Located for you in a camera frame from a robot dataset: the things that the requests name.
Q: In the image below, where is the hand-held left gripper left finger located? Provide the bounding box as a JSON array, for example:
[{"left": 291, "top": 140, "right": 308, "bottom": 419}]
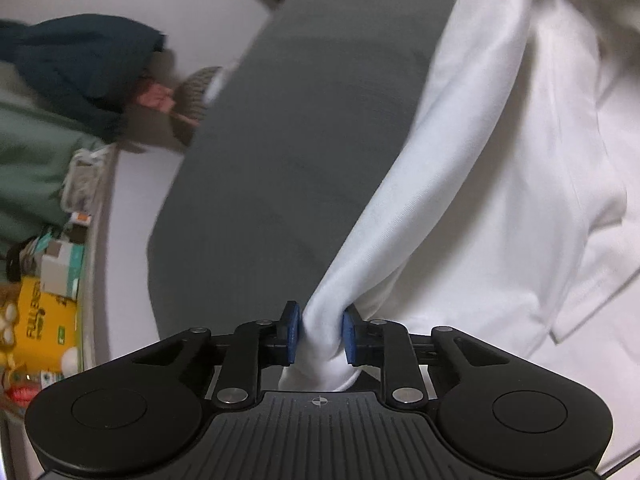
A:
[{"left": 120, "top": 301, "right": 301, "bottom": 407}]

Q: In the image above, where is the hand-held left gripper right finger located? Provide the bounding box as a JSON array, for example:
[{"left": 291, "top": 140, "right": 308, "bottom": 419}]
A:
[{"left": 342, "top": 306, "right": 526, "bottom": 407}]

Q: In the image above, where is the white long-sleeve shirt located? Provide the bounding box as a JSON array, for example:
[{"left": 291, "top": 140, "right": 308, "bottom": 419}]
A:
[{"left": 277, "top": 0, "right": 640, "bottom": 476}]

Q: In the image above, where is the white and teal box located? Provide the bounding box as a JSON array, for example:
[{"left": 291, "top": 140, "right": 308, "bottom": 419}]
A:
[{"left": 40, "top": 240, "right": 86, "bottom": 303}]

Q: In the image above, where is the yellow cardboard box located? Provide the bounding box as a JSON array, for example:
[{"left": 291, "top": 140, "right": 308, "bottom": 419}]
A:
[{"left": 15, "top": 280, "right": 83, "bottom": 376}]

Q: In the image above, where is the grey bumpy cushion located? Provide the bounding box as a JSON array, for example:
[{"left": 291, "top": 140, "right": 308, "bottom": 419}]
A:
[{"left": 172, "top": 65, "right": 226, "bottom": 148}]

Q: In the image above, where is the pink garment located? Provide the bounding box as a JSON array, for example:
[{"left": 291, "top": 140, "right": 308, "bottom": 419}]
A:
[{"left": 137, "top": 77, "right": 176, "bottom": 113}]

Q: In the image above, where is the red snack packet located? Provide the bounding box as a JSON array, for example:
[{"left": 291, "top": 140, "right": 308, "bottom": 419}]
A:
[{"left": 7, "top": 382, "right": 41, "bottom": 411}]

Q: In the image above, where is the dark teal jacket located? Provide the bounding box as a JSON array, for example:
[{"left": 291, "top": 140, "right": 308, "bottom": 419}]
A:
[{"left": 0, "top": 14, "right": 168, "bottom": 143}]

